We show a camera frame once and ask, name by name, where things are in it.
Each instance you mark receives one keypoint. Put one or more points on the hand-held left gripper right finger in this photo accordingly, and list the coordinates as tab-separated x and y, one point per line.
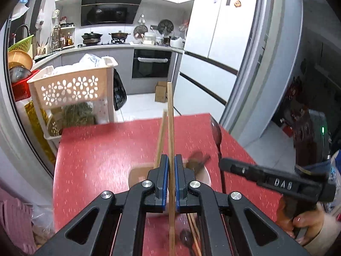
179	165

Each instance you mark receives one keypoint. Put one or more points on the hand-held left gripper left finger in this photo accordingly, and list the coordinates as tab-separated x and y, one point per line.
165	165

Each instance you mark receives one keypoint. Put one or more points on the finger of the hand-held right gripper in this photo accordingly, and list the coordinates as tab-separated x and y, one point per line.
234	166

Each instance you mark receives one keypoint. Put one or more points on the beige plastic utensil holder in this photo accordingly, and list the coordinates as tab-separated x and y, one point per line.
137	173

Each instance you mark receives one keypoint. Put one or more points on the wooden chopstick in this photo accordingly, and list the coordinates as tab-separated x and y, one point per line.
161	133
170	112
192	225
197	241

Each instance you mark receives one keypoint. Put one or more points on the person's right hand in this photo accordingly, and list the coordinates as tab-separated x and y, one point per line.
309	224

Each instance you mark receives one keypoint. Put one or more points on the person's patterned clothing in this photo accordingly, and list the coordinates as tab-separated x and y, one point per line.
336	186

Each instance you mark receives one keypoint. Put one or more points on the cardboard box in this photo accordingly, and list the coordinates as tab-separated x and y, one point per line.
161	92

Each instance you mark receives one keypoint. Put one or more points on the black plastic bag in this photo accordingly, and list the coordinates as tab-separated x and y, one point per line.
120	90

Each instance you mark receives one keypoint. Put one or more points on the red hanging ornament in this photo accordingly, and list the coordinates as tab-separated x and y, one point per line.
295	90

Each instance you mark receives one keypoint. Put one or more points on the dried vegetable bundle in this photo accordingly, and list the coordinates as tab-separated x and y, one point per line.
78	113

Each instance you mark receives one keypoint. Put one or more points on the built-in black oven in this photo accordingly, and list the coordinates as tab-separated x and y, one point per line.
151	64

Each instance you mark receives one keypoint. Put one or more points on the beige flower-cutout storage cart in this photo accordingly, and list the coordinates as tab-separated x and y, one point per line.
72	90

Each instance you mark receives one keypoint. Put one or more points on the white rice cooker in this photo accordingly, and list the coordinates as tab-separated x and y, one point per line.
177	42

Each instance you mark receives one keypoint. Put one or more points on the grey kitchen counter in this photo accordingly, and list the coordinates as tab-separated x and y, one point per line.
106	53

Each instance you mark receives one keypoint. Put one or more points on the white plastic bag in cart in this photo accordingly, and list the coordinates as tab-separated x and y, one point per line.
85	62

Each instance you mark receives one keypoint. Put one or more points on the yellow cooking oil bottle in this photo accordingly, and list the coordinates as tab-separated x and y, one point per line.
37	128

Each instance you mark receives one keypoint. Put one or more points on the gas stove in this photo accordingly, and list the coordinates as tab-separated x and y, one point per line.
106	43

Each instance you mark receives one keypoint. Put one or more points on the clear plastic bag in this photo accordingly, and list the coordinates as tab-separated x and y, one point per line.
42	224

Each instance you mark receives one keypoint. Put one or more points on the white refrigerator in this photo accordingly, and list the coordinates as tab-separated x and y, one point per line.
213	32

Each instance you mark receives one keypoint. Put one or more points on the round dark hanging trivet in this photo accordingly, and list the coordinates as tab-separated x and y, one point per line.
140	30
165	26

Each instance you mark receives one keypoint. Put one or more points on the black wok with lid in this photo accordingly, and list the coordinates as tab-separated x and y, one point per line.
119	35

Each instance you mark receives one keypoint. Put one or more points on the pink plastic stool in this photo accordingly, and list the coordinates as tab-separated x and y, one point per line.
16	218

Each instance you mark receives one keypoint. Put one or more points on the red plastic basket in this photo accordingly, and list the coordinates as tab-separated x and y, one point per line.
22	90

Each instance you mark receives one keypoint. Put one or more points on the black range hood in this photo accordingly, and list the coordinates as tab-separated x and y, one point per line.
109	12

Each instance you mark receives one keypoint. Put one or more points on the white spice rack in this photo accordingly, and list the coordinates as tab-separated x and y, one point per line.
64	37

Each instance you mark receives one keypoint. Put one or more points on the beige knife block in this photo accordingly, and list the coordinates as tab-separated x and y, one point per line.
41	48

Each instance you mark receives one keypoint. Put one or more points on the steel bowl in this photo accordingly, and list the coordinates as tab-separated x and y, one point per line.
20	73

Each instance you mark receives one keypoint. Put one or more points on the yellow plastic basin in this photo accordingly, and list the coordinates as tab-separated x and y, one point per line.
20	58

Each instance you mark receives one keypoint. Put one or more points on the green plastic basket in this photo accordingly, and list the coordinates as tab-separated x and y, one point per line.
20	44

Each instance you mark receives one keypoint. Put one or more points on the white hanging plastic bag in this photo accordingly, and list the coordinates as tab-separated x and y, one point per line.
39	20

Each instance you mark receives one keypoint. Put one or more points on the curved kitchen faucet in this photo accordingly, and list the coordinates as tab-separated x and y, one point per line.
22	26

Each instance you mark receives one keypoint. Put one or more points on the blue white hanging bag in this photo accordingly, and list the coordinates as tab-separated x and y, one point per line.
21	5

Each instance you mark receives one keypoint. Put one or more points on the grey sliding door frame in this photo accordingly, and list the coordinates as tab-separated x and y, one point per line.
266	58

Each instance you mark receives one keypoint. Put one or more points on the white wall socket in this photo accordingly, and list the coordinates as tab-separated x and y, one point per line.
55	13

